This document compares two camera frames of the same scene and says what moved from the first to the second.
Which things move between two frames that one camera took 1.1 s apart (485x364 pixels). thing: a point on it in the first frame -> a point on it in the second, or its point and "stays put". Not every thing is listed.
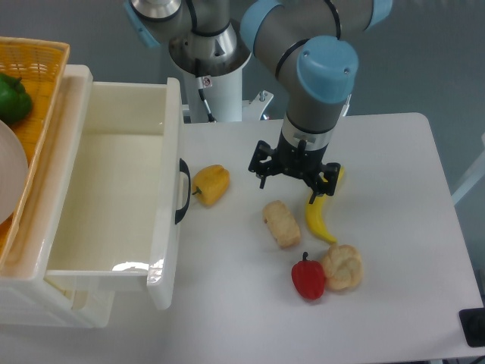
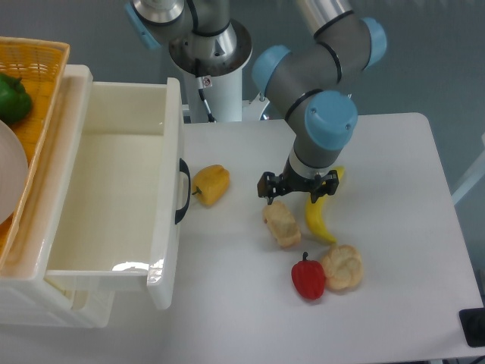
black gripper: x=307 y=163 -> x=270 y=185
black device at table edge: x=473 y=322 stays put
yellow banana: x=312 y=211 stays put
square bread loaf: x=282 y=224 stays put
